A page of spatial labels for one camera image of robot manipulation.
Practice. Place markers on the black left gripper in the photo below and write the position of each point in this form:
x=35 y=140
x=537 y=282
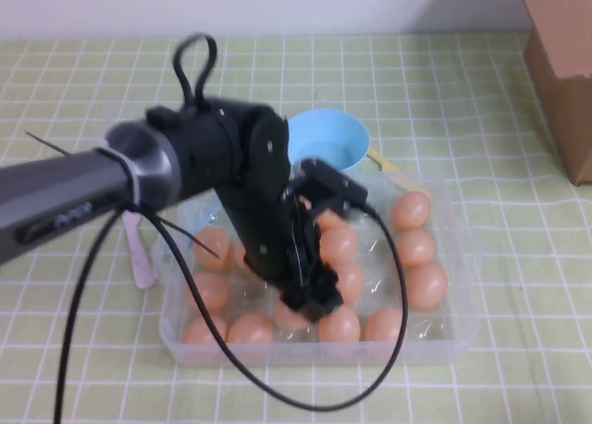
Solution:
x=307 y=243

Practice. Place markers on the tan plastic egg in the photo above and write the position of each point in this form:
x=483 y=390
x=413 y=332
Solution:
x=250 y=329
x=215 y=243
x=342 y=243
x=425 y=286
x=287 y=316
x=411 y=211
x=352 y=280
x=329 y=221
x=340 y=327
x=381 y=326
x=203 y=331
x=415 y=249
x=207 y=292
x=239 y=256

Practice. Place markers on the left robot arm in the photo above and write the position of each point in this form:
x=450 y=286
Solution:
x=69 y=183

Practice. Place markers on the clear plastic egg box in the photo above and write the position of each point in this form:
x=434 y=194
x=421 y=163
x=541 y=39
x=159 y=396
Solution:
x=444 y=345

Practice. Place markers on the brown cardboard box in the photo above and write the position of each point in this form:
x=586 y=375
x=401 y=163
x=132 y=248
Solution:
x=564 y=95

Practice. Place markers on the thin black zip tie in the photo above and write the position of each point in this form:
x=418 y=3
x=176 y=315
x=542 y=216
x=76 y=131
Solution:
x=185 y=235
x=46 y=144

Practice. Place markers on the yellow plastic knife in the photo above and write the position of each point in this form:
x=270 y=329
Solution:
x=385 y=164

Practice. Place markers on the light blue plastic bowl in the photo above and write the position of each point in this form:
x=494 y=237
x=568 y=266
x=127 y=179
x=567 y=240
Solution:
x=333 y=137

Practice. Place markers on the pink plastic knife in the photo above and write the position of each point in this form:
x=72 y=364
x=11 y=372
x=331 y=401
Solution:
x=139 y=257

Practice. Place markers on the green checked tablecloth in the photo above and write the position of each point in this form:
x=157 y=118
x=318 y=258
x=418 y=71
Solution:
x=485 y=118

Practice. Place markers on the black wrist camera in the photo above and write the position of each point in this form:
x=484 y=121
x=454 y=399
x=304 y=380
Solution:
x=333 y=181

